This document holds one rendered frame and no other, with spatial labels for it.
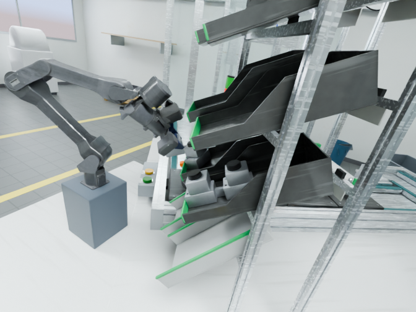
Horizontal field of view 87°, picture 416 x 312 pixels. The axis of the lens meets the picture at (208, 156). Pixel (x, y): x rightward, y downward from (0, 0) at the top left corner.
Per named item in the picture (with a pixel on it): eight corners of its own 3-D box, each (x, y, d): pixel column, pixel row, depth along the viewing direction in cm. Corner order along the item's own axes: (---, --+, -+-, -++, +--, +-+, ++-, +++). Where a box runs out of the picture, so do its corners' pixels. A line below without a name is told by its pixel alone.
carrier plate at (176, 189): (168, 203, 84) (168, 199, 84) (169, 171, 106) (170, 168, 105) (228, 205, 89) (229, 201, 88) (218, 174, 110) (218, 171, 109)
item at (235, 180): (226, 200, 45) (217, 171, 43) (226, 188, 49) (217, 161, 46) (267, 192, 44) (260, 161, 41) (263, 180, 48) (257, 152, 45)
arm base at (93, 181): (79, 182, 70) (77, 166, 68) (97, 174, 76) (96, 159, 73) (93, 190, 68) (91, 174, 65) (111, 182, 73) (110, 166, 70)
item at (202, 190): (188, 208, 47) (177, 181, 44) (190, 196, 51) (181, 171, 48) (226, 200, 45) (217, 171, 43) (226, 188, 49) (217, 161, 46)
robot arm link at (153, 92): (105, 92, 56) (137, 60, 52) (117, 87, 63) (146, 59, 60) (138, 125, 60) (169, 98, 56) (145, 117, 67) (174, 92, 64)
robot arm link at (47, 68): (4, 88, 55) (2, 43, 51) (29, 83, 62) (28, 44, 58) (120, 125, 59) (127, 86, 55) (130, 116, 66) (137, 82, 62)
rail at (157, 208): (150, 229, 83) (151, 207, 78) (163, 140, 162) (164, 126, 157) (164, 230, 84) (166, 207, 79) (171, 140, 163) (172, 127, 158)
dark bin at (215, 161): (182, 182, 56) (173, 157, 53) (189, 160, 68) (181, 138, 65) (293, 156, 52) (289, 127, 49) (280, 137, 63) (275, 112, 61)
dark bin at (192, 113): (189, 123, 49) (178, 90, 46) (195, 109, 61) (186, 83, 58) (318, 86, 45) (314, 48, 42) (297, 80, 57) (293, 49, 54)
